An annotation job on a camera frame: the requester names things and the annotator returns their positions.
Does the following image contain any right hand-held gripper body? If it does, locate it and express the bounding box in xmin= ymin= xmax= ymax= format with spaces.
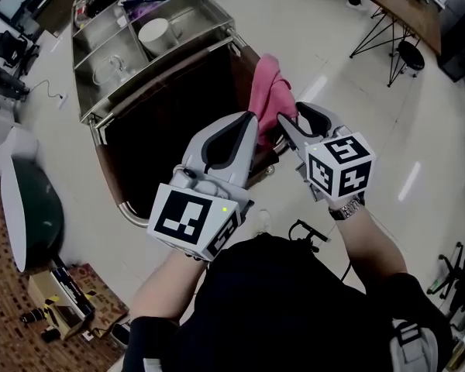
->
xmin=294 ymin=124 xmax=375 ymax=203

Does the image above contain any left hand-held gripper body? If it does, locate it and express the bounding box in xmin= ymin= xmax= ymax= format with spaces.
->
xmin=146 ymin=164 xmax=256 ymax=263

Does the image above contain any pink cloth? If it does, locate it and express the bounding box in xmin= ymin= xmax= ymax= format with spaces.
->
xmin=246 ymin=53 xmax=298 ymax=147

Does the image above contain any person's left forearm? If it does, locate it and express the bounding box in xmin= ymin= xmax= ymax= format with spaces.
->
xmin=129 ymin=250 xmax=211 ymax=322

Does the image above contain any person's right forearm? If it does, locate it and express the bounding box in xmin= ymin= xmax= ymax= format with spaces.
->
xmin=328 ymin=196 xmax=408 ymax=287

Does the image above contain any black cart bag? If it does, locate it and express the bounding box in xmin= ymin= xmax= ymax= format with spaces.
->
xmin=100 ymin=44 xmax=257 ymax=219

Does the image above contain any stainless steel service cart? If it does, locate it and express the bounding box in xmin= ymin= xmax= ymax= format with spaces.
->
xmin=71 ymin=0 xmax=286 ymax=229

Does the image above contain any silver wristwatch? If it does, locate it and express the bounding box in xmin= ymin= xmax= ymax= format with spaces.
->
xmin=328 ymin=194 xmax=367 ymax=221

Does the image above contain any person's white shoe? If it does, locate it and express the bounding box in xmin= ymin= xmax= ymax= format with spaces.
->
xmin=254 ymin=208 xmax=273 ymax=235

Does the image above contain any black round stool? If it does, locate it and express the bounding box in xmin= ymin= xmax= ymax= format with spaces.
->
xmin=386 ymin=39 xmax=425 ymax=89

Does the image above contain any clear glass jug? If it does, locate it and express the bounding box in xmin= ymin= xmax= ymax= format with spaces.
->
xmin=91 ymin=53 xmax=132 ymax=88

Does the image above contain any white mug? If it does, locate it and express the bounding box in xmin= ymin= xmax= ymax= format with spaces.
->
xmin=137 ymin=17 xmax=185 ymax=56

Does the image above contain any person's black shirt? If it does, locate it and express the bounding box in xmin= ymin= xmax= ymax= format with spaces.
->
xmin=126 ymin=232 xmax=455 ymax=372

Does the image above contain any wooden table with black legs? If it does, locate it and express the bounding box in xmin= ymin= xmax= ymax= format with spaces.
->
xmin=349 ymin=0 xmax=446 ymax=88

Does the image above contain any white and black device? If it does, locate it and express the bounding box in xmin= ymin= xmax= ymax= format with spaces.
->
xmin=111 ymin=321 xmax=132 ymax=350

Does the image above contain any purple packet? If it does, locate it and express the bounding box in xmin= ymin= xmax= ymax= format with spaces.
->
xmin=126 ymin=3 xmax=158 ymax=23

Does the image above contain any open cardboard box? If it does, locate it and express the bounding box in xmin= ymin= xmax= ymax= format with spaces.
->
xmin=26 ymin=264 xmax=97 ymax=341

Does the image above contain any black cabinet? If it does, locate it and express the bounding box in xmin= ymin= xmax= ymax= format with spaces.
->
xmin=436 ymin=7 xmax=465 ymax=84

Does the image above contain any white and green round chair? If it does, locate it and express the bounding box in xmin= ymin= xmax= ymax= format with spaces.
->
xmin=0 ymin=125 xmax=66 ymax=274

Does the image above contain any small black device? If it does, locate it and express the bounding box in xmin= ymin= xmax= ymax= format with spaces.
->
xmin=40 ymin=325 xmax=61 ymax=344

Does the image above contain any brown patterned rug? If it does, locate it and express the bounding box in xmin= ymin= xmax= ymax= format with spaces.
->
xmin=0 ymin=144 xmax=133 ymax=372

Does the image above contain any black mesh office chair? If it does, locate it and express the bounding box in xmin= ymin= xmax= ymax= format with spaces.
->
xmin=0 ymin=60 xmax=31 ymax=102
xmin=0 ymin=29 xmax=40 ymax=78

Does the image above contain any black handle with cable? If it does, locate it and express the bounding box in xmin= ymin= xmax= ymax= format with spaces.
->
xmin=288 ymin=218 xmax=331 ymax=253

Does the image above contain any white power strip with cable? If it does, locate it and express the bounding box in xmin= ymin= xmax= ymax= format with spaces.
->
xmin=27 ymin=78 xmax=70 ymax=110

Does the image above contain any black camera lens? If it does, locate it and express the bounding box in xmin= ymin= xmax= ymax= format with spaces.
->
xmin=19 ymin=307 xmax=48 ymax=326

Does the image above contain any grey backpack strap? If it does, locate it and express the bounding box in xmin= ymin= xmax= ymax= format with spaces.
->
xmin=388 ymin=317 xmax=439 ymax=372

